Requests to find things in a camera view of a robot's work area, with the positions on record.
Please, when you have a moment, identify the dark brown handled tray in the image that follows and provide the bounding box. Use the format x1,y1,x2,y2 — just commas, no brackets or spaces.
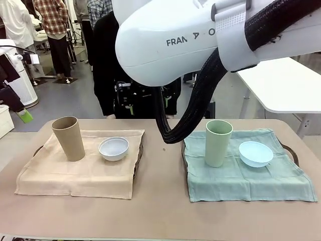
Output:
32,130,145,180
181,140,300,176

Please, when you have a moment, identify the beige cloth mat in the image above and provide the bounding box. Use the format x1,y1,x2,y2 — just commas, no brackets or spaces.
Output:
14,129,146,200

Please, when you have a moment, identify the bystander in blue plaid shirt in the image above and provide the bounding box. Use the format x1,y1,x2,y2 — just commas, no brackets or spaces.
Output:
86,0,113,25

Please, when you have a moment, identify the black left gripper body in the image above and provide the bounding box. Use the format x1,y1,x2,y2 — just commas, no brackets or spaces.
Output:
0,83,26,114

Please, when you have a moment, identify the light blue bowl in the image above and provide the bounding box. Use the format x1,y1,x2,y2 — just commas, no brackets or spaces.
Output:
238,141,274,168

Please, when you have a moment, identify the bystander in red plaid shirt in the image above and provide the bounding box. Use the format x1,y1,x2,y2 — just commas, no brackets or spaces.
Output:
34,0,76,79

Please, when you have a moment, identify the light green tall cup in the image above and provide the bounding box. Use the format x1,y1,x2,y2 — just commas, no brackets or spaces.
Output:
205,119,234,168

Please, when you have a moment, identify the white storage box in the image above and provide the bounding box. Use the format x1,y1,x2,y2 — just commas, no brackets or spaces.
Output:
0,104,15,139

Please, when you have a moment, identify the black braided cable sleeve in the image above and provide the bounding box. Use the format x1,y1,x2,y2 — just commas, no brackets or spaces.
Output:
153,0,321,145

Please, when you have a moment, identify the bystander in white coat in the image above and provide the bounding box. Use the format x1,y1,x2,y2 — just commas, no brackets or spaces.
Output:
0,0,38,52

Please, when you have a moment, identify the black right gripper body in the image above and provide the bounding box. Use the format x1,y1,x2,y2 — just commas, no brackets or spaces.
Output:
114,78,182,112

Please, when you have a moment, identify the white background table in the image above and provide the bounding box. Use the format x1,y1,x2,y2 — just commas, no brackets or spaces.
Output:
235,57,321,140

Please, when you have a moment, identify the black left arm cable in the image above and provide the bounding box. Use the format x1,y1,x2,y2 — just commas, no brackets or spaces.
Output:
0,44,36,54

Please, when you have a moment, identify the white bowl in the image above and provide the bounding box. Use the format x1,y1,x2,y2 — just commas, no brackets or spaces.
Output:
98,137,130,162

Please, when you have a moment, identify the beige tall cup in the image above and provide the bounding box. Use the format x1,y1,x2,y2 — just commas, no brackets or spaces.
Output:
51,116,86,162

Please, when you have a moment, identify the white air purifier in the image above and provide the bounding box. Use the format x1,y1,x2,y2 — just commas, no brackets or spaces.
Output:
7,54,40,109

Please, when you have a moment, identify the person in black coat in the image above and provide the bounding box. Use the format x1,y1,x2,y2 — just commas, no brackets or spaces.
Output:
92,11,183,120

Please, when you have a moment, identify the light blue cloth mat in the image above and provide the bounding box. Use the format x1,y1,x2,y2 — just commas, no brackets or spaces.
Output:
181,128,318,203

